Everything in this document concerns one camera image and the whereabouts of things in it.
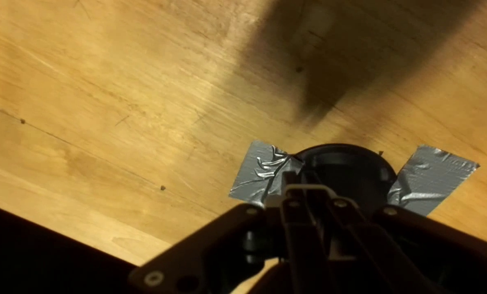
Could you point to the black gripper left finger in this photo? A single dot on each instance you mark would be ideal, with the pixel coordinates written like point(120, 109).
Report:
point(215, 258)

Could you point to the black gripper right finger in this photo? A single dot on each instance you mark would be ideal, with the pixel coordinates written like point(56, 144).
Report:
point(336, 246)

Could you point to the dark upside-down cup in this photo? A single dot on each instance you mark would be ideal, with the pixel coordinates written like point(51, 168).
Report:
point(351, 170)

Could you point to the grey duct tape left piece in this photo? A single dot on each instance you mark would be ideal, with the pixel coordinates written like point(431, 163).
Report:
point(261, 175)

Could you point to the grey duct tape piece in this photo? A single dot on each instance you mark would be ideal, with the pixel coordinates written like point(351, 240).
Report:
point(427, 178)
point(261, 175)

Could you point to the grey duct tape right piece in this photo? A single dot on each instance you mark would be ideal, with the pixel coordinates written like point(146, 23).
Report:
point(427, 178)

